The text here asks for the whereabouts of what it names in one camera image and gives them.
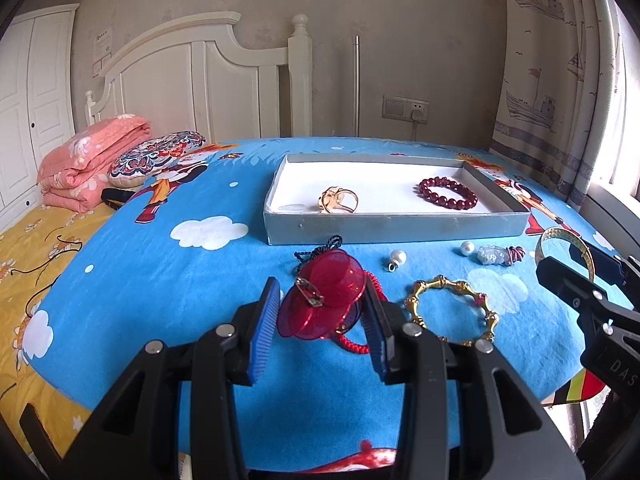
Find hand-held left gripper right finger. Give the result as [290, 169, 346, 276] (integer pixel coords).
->
[361, 280, 586, 480]

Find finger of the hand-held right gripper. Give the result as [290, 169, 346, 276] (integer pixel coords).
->
[536, 256, 640, 333]
[570, 241, 640, 287]

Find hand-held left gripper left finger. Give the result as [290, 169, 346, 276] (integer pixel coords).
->
[20, 276, 282, 480]

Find red cord bracelet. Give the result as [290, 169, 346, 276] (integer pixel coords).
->
[336, 270, 386, 356]

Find wide gold bangle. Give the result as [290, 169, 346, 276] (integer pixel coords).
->
[534, 227, 596, 283]

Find red flower brooch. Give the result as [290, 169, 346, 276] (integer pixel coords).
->
[278, 249, 366, 342]

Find gold bamboo bangle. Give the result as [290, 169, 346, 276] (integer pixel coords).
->
[404, 275, 501, 347]

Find jade pendant with red knot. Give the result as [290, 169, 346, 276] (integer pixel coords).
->
[476, 244, 526, 266]

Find grey cardboard tray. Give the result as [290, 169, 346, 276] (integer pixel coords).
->
[263, 153, 532, 246]

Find red yellow striped cloth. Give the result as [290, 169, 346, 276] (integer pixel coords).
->
[542, 367, 608, 406]

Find white window sill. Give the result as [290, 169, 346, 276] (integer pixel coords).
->
[582, 180, 640, 266]

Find blue cartoon printed cloth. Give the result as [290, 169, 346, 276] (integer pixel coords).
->
[22, 136, 640, 480]

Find ship printed curtain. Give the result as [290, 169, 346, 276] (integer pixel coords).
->
[489, 0, 640, 211]

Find black yellow striped cloth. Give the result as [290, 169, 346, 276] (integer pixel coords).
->
[101, 187, 146, 211]

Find patterned pillow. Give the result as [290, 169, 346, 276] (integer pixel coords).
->
[108, 131, 207, 192]

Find yellow flowered bedsheet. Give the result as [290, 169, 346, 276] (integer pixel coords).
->
[0, 195, 126, 480]

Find metal pole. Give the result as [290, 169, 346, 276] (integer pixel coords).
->
[352, 35, 362, 137]

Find pink folded quilt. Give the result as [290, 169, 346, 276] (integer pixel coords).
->
[37, 115, 152, 209]

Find white bed headboard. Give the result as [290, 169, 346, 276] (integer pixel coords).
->
[85, 12, 313, 143]

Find white wardrobe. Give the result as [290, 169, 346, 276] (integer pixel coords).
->
[0, 4, 81, 233]

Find gold ring bangles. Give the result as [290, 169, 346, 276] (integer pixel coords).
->
[317, 186, 360, 215]

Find dark red bead bracelet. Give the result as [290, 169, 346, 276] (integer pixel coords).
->
[414, 176, 479, 211]

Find wall switch socket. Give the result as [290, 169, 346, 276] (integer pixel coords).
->
[382, 94, 431, 123]

